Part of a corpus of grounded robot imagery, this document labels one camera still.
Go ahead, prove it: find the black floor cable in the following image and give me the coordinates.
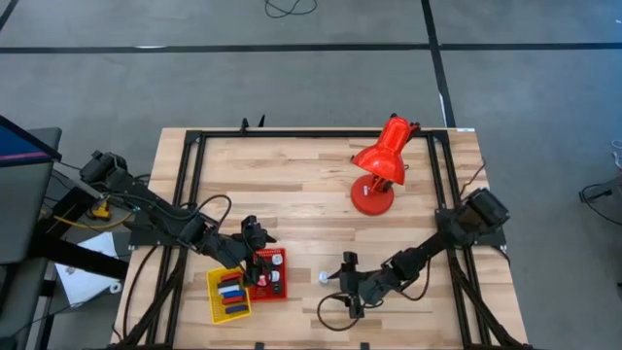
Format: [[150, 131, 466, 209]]
[[263, 0, 319, 20], [576, 182, 622, 248]]

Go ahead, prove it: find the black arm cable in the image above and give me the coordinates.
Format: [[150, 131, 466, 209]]
[[316, 290, 385, 333], [193, 193, 233, 232]]

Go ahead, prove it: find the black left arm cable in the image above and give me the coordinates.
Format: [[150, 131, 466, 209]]
[[193, 193, 233, 232]]

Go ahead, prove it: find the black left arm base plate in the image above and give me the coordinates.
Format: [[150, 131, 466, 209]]
[[127, 207, 201, 248]]

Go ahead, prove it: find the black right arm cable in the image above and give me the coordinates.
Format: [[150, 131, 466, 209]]
[[316, 290, 385, 333]]

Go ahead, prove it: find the yellow black clamp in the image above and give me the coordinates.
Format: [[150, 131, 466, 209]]
[[90, 199, 114, 221]]

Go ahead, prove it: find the red desk lamp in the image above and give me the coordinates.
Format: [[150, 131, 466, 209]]
[[349, 114, 422, 216]]

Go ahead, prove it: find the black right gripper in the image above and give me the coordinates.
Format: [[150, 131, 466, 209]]
[[326, 250, 391, 321]]

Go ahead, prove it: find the white paper sheet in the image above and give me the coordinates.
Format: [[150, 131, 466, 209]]
[[52, 231, 121, 309]]

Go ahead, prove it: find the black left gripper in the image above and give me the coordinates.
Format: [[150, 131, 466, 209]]
[[230, 215, 278, 288]]

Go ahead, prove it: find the yellow cable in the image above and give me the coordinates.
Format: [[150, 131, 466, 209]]
[[52, 213, 133, 232]]

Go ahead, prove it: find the black metal table frame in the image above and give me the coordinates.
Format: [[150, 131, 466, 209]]
[[110, 126, 535, 350]]

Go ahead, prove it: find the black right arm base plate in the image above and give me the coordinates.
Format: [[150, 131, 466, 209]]
[[435, 206, 508, 248]]

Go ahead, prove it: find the gray computer monitor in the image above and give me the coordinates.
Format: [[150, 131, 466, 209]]
[[0, 115, 63, 266]]

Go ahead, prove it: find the yellow plastic basket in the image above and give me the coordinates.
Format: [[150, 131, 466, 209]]
[[205, 264, 254, 326]]

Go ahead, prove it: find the black stand beam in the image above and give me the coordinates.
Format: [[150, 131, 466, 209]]
[[28, 167, 131, 282]]

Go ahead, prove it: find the red plastic basket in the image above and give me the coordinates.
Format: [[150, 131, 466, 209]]
[[248, 247, 289, 302]]

